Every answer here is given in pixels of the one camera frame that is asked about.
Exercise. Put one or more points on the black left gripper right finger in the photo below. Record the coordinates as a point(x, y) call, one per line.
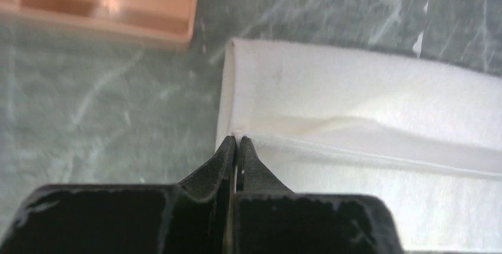
point(269, 218)

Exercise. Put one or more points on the white towel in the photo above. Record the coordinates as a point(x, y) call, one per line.
point(424, 137)

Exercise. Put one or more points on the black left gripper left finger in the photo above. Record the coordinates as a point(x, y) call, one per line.
point(187, 217)

